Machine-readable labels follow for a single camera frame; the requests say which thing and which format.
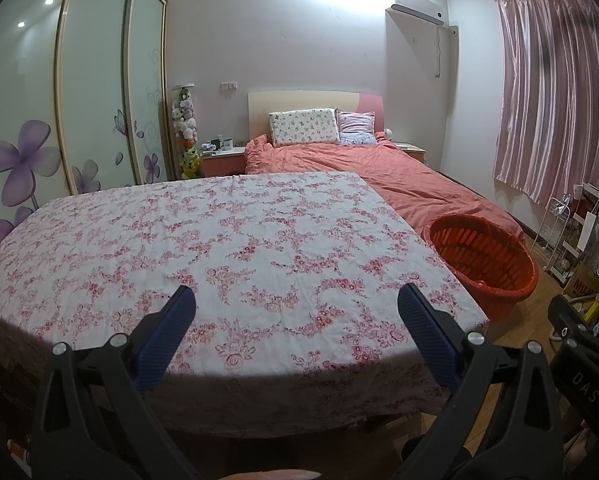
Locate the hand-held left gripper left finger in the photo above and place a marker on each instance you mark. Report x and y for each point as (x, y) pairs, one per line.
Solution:
(167, 340)

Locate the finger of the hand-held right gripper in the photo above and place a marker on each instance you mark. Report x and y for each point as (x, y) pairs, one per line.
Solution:
(564, 312)

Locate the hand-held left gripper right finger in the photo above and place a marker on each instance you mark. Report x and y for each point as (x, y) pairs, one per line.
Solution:
(427, 335)

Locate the orange plastic basket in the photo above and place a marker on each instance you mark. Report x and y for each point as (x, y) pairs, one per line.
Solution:
(499, 270)

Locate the pink floral tablecloth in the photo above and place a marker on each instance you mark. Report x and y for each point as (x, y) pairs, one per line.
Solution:
(204, 260)

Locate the bed with red duvet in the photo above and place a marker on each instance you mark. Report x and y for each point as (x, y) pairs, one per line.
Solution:
(404, 180)

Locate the pink white nightstand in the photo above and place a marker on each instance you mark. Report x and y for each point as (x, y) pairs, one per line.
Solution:
(224, 162)
(410, 151)

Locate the black mug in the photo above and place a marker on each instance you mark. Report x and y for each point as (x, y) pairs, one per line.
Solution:
(215, 144)

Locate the white mug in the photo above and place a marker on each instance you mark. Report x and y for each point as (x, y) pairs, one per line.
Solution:
(227, 144)

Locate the clear column of plush toys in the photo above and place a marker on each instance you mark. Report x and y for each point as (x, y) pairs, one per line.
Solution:
(187, 135)

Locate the pink curtain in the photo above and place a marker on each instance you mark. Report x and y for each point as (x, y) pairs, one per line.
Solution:
(554, 95)

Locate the pink striped pillow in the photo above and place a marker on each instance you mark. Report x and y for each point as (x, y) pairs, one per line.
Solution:
(357, 127)

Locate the white floral pillow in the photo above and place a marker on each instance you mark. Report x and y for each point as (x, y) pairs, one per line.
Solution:
(304, 127)

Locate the glass wardrobe with purple flowers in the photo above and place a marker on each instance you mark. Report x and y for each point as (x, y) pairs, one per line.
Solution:
(94, 85)

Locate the beige pink headboard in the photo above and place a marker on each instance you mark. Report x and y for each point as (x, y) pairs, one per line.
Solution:
(299, 101)

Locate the air conditioner pipe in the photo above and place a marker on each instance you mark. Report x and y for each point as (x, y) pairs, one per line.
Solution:
(438, 50)

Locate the white air conditioner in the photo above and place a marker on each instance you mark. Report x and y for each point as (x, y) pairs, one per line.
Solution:
(417, 10)

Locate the wall switch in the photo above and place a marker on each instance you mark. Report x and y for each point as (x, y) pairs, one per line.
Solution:
(229, 85)

